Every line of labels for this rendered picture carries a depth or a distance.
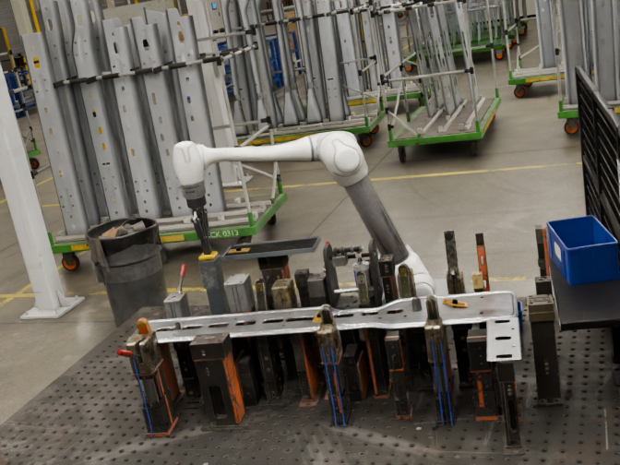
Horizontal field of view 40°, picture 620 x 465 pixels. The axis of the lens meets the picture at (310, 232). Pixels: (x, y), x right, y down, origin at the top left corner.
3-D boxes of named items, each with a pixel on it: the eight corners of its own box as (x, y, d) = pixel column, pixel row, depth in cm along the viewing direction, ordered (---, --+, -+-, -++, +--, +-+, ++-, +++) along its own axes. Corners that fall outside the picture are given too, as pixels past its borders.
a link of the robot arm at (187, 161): (207, 181, 320) (204, 174, 332) (198, 141, 315) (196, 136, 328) (178, 187, 318) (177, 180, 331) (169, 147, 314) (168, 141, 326)
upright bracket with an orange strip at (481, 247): (490, 363, 305) (474, 233, 290) (490, 363, 306) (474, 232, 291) (498, 363, 304) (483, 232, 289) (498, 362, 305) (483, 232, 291)
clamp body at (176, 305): (178, 388, 329) (158, 303, 318) (187, 374, 339) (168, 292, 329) (201, 387, 327) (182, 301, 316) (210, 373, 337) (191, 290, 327)
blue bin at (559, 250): (569, 286, 276) (566, 249, 272) (548, 255, 305) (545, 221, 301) (621, 279, 275) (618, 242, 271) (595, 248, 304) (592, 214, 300)
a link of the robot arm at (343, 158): (430, 283, 348) (448, 303, 327) (396, 304, 348) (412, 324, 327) (345, 123, 322) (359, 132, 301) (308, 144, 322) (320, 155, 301)
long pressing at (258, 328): (120, 349, 301) (119, 345, 300) (144, 322, 322) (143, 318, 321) (518, 320, 269) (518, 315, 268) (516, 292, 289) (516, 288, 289)
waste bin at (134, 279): (93, 341, 577) (66, 242, 556) (134, 308, 625) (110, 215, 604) (158, 340, 559) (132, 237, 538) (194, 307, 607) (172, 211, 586)
